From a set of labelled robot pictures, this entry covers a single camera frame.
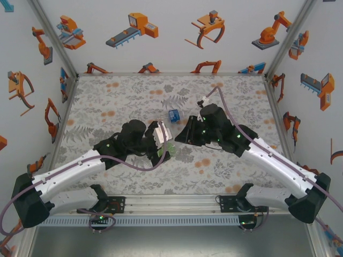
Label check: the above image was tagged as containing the clear bottle green label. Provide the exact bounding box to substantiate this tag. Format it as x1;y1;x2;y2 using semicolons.
157;143;177;159

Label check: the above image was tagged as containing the clear bottle blue label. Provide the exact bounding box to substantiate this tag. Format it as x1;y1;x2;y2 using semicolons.
158;108;181;125

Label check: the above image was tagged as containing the floral patterned tablecloth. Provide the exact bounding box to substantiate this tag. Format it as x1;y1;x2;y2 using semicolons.
50;74;293;196

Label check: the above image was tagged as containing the aluminium table edge bar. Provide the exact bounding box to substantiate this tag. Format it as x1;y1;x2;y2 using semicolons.
49;75;80;168
77;71;266;78
263;75;297;168

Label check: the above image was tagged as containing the aluminium mounting rail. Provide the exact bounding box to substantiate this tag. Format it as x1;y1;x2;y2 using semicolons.
74;194;270;215

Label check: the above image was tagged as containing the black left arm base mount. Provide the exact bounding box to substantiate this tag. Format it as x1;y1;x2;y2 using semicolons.
106;196;126;214

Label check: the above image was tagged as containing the white slotted cable duct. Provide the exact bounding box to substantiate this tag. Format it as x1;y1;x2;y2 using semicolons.
37;215;241;227

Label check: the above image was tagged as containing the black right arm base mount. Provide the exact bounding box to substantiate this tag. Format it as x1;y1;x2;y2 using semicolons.
215;195;241;214

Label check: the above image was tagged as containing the thin purple looped base cable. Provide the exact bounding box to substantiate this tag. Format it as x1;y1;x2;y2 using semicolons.
88;213;117;234
239;211;270;233

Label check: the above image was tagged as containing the aluminium frame post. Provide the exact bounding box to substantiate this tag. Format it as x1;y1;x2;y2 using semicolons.
264;0;319;80
28;0;80;80

